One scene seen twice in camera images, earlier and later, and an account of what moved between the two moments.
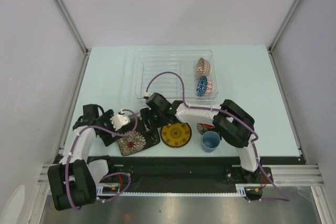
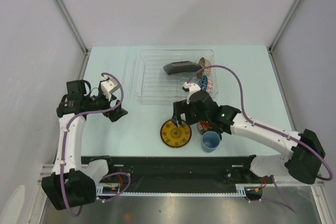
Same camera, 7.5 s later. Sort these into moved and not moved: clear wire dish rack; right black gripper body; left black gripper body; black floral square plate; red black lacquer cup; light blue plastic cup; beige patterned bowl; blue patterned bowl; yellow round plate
Moved: right black gripper body; black floral square plate; left black gripper body
Not moved: blue patterned bowl; yellow round plate; clear wire dish rack; beige patterned bowl; red black lacquer cup; light blue plastic cup
